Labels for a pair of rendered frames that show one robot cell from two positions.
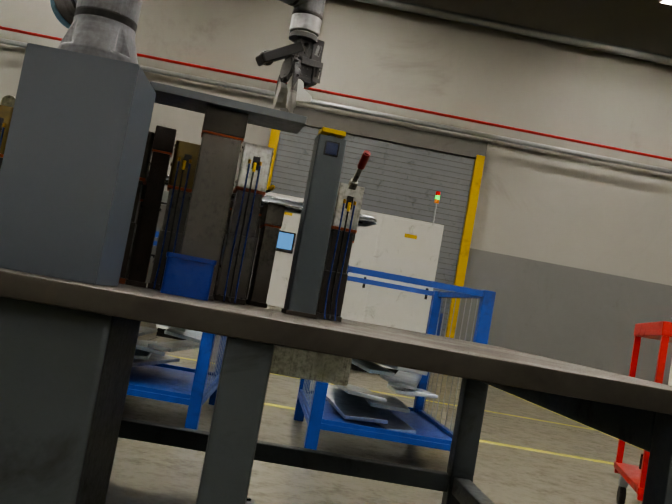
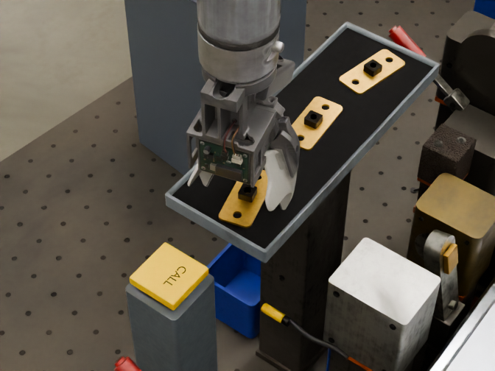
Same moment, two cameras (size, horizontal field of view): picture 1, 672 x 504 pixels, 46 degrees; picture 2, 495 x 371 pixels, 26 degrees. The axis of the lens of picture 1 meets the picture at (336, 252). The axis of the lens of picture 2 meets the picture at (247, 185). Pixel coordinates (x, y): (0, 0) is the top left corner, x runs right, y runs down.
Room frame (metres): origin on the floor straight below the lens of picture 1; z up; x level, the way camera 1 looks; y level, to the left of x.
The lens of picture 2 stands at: (2.49, -0.33, 2.06)
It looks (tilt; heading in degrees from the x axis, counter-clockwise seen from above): 48 degrees down; 138
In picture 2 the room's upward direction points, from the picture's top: straight up
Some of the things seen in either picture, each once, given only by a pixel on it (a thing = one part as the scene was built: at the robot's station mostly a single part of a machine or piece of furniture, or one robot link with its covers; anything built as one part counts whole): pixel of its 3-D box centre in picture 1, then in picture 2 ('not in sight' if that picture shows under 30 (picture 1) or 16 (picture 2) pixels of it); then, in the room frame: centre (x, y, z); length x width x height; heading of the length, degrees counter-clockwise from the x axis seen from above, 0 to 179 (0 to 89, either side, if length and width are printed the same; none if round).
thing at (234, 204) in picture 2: not in sight; (247, 193); (1.92, 0.19, 1.17); 0.08 x 0.04 x 0.01; 116
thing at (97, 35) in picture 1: (101, 43); not in sight; (1.49, 0.51, 1.15); 0.15 x 0.15 x 0.10
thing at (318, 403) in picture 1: (382, 362); not in sight; (4.50, -0.37, 0.48); 1.20 x 0.80 x 0.95; 5
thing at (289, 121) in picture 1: (227, 109); (309, 130); (1.89, 0.32, 1.16); 0.37 x 0.14 x 0.02; 101
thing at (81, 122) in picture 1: (75, 171); (216, 55); (1.49, 0.51, 0.90); 0.20 x 0.20 x 0.40; 3
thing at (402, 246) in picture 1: (339, 268); not in sight; (10.22, -0.08, 1.22); 2.40 x 0.54 x 2.45; 94
